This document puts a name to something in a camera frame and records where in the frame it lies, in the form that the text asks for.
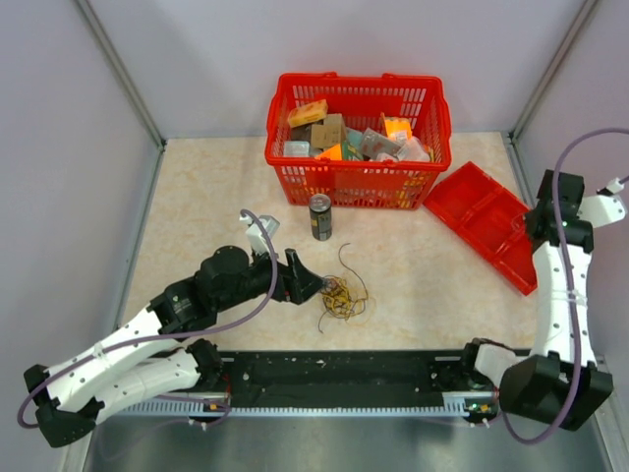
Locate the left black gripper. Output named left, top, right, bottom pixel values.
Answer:
left=216, top=242, right=327, bottom=313

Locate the wire bundle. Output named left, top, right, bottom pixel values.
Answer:
left=316, top=242, right=378, bottom=334

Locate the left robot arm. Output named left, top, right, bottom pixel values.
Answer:
left=24, top=246, right=324, bottom=448

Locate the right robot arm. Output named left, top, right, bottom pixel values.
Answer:
left=458, top=170, right=627, bottom=431

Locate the black drink can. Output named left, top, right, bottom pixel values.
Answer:
left=309, top=194, right=332, bottom=242

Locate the orange triangular pack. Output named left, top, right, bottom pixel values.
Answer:
left=314, top=144, right=343, bottom=161

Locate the clear plastic pack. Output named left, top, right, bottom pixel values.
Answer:
left=282, top=141, right=311, bottom=158

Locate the brown cardboard box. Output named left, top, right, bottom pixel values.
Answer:
left=310, top=113, right=347, bottom=149

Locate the grey printed packet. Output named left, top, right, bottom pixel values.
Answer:
left=359, top=128, right=401, bottom=159

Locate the yellow snack box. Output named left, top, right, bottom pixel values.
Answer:
left=287, top=99, right=328, bottom=128

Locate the orange glowing box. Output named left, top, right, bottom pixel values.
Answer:
left=380, top=114, right=413, bottom=144

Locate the red plastic shopping basket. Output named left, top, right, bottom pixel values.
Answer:
left=264, top=72, right=452, bottom=209

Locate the red compartment tray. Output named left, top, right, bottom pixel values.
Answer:
left=424, top=161, right=537, bottom=296

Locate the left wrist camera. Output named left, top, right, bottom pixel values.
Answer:
left=240, top=215, right=280, bottom=256

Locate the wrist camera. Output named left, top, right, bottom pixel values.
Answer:
left=580, top=177, right=628, bottom=228
left=240, top=215, right=280, bottom=256

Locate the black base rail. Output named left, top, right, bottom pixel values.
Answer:
left=192, top=350, right=496, bottom=409

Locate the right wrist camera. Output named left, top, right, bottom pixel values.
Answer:
left=580, top=177, right=628, bottom=228

